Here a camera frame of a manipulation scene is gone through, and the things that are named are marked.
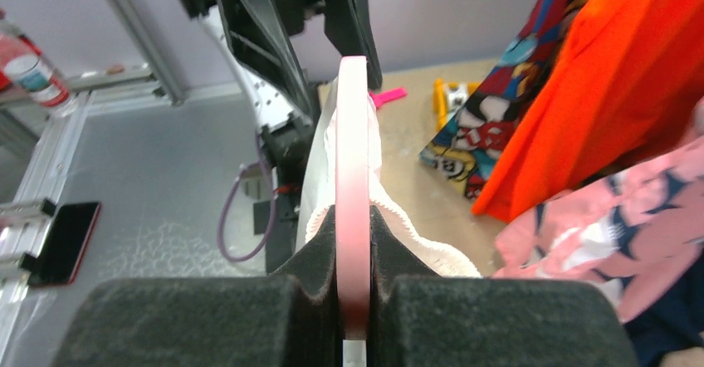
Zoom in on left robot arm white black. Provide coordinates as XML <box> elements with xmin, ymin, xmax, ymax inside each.
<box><xmin>180</xmin><ymin>0</ymin><xmax>383</xmax><ymax>165</ymax></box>

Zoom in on black red smartphone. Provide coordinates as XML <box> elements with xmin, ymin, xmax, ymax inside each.
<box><xmin>27</xmin><ymin>201</ymin><xmax>101</xmax><ymax>288</ymax></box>

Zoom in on comic print shorts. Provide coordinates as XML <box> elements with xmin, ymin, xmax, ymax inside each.
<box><xmin>419</xmin><ymin>0</ymin><xmax>589</xmax><ymax>200</ymax></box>

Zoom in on pink shark print shorts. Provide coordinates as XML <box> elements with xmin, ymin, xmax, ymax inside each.
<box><xmin>496</xmin><ymin>105</ymin><xmax>703</xmax><ymax>322</ymax></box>

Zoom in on white shorts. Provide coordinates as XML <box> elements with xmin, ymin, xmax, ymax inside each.
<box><xmin>296</xmin><ymin>81</ymin><xmax>481</xmax><ymax>277</ymax></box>

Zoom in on clear plastic bottle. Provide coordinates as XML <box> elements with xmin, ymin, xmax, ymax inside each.
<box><xmin>1</xmin><ymin>10</ymin><xmax>78</xmax><ymax>117</ymax></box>

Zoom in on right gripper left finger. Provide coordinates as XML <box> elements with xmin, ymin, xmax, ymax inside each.
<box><xmin>272</xmin><ymin>206</ymin><xmax>337</xmax><ymax>301</ymax></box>

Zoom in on yellow plastic bin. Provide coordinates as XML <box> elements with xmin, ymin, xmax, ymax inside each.
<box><xmin>433</xmin><ymin>78</ymin><xmax>480</xmax><ymax>131</ymax></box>

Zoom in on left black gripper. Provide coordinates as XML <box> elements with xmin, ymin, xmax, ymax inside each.
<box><xmin>180</xmin><ymin>0</ymin><xmax>383</xmax><ymax>120</ymax></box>

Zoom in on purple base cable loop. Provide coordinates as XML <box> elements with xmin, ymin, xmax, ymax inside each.
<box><xmin>217</xmin><ymin>133</ymin><xmax>279</xmax><ymax>264</ymax></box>

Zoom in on navy blue shorts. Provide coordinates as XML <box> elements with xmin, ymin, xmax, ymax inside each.
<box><xmin>624</xmin><ymin>257</ymin><xmax>703</xmax><ymax>366</ymax></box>

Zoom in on orange mesh shorts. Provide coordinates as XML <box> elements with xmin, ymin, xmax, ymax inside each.
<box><xmin>472</xmin><ymin>0</ymin><xmax>703</xmax><ymax>222</ymax></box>

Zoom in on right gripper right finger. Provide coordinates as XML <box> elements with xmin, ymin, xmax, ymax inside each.
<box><xmin>370</xmin><ymin>206</ymin><xmax>438</xmax><ymax>299</ymax></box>

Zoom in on pink plastic clip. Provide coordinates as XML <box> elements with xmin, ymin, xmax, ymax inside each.
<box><xmin>369</xmin><ymin>87</ymin><xmax>408</xmax><ymax>109</ymax></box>

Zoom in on pink wooden hanger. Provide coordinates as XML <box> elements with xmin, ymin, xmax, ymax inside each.
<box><xmin>335</xmin><ymin>56</ymin><xmax>372</xmax><ymax>366</ymax></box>

